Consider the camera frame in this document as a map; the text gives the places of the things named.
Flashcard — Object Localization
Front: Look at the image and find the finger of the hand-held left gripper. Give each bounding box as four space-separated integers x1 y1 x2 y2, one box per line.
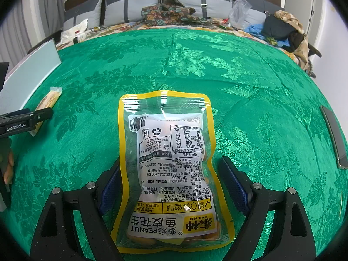
28 107 54 129

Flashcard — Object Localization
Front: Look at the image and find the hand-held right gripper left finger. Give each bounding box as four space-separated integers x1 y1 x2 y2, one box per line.
29 156 123 261

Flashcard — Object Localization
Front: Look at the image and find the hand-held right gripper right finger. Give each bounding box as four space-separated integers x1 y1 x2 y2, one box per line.
219 156 317 261

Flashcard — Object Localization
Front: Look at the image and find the beige snack bar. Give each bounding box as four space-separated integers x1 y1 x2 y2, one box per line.
29 86 63 137

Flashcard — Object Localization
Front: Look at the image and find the white storage box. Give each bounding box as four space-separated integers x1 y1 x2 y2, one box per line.
0 39 62 115

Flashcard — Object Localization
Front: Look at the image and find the yellow-edged clear snack packet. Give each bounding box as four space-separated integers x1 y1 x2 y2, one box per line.
111 90 236 254

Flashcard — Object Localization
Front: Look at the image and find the person's left hand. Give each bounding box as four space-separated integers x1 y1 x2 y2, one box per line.
3 151 15 186

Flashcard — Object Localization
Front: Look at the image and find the white plastic bag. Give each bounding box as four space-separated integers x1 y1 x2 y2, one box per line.
59 19 89 44

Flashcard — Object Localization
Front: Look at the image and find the green patterned blanket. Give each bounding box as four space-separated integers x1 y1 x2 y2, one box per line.
0 28 348 261

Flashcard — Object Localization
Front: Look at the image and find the grey curtain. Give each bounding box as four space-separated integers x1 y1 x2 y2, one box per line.
30 0 67 49

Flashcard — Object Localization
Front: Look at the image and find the black phone with dark screen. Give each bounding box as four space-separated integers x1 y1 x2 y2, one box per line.
319 105 348 170

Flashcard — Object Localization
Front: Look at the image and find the floral bedsheet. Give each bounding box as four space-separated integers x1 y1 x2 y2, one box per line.
56 20 308 66

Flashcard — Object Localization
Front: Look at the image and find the dark wooden chair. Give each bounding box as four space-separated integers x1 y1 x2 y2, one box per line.
307 43 323 78

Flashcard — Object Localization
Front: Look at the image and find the blue cloth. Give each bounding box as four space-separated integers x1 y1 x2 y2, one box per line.
244 24 264 37

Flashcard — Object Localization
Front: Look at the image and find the dark floral fabric bag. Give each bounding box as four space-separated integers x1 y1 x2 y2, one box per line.
141 0 210 27

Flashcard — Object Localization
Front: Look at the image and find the black bag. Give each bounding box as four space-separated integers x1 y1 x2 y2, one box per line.
261 15 309 53

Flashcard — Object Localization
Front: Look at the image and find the clear plastic bag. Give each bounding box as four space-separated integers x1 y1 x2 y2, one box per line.
229 0 253 30

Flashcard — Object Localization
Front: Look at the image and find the pile of clothes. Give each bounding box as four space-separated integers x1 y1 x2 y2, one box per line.
274 10 313 74

